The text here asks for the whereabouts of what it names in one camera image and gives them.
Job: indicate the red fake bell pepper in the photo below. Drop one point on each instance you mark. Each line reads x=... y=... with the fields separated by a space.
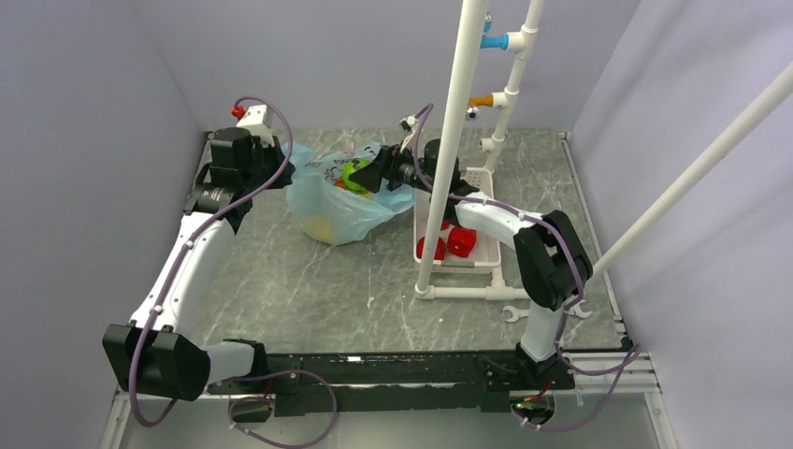
x=461 y=241

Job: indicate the orange plastic faucet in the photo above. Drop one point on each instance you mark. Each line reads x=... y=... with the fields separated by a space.
x=475 y=106

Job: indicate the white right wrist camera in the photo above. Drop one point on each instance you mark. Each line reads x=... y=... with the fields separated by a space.
x=409 y=125

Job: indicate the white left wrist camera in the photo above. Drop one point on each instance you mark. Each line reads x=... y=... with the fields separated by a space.
x=257 y=120

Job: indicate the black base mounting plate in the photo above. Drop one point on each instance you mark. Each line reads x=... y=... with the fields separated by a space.
x=486 y=380

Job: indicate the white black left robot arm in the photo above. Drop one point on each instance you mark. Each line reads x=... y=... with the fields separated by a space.
x=152 y=353

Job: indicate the white pvc pipe rack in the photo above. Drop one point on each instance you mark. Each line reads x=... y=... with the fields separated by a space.
x=466 y=52

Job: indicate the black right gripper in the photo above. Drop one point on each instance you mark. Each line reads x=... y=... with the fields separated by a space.
x=384 y=167

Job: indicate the green fake melon ball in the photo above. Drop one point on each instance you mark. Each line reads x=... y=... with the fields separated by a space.
x=349 y=170

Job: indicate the white diagonal pipe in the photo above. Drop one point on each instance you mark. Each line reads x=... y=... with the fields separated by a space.
x=768 y=101

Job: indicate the aluminium extrusion rail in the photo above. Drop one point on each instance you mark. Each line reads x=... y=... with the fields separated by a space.
x=602 y=410

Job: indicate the silver open-end wrench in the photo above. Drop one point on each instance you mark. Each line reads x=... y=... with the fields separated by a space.
x=513 y=314

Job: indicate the blue plastic faucet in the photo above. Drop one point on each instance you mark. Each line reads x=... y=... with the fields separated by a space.
x=492 y=42

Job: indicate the yellow fake mango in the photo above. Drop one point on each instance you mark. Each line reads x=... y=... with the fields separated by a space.
x=319 y=229

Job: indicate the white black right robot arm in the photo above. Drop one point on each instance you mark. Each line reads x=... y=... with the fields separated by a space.
x=552 y=261

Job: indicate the blue printed plastic bag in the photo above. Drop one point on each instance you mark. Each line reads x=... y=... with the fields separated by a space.
x=313 y=193

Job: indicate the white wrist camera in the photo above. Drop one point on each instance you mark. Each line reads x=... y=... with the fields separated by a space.
x=409 y=125
x=257 y=120

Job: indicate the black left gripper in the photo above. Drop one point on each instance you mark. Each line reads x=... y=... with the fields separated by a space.
x=274 y=152

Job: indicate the white perforated plastic basket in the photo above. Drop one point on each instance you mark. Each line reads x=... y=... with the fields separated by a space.
x=485 y=255

